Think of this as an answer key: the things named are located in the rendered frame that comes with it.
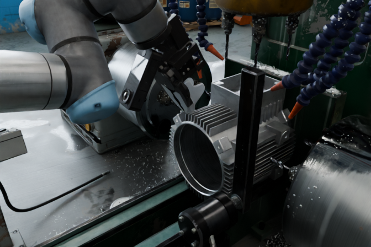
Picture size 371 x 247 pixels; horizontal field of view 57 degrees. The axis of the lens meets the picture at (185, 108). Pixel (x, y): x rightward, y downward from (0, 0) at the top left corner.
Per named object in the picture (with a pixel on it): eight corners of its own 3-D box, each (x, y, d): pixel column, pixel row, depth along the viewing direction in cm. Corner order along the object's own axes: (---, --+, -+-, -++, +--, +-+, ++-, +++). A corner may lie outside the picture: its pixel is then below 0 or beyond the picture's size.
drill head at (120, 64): (151, 89, 124) (148, 20, 113) (221, 130, 98) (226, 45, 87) (86, 108, 110) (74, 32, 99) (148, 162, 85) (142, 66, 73)
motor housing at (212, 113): (230, 144, 91) (234, 78, 82) (290, 181, 77) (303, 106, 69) (169, 174, 80) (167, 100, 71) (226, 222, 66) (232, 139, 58)
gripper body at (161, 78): (208, 66, 64) (183, 15, 56) (178, 97, 62) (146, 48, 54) (184, 56, 70) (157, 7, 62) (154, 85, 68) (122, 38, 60)
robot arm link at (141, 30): (131, 28, 51) (106, 18, 57) (146, 50, 54) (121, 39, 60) (166, -3, 53) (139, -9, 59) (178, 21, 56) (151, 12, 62)
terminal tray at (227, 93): (247, 97, 81) (249, 69, 78) (284, 114, 73) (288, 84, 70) (208, 112, 74) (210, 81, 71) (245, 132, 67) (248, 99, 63)
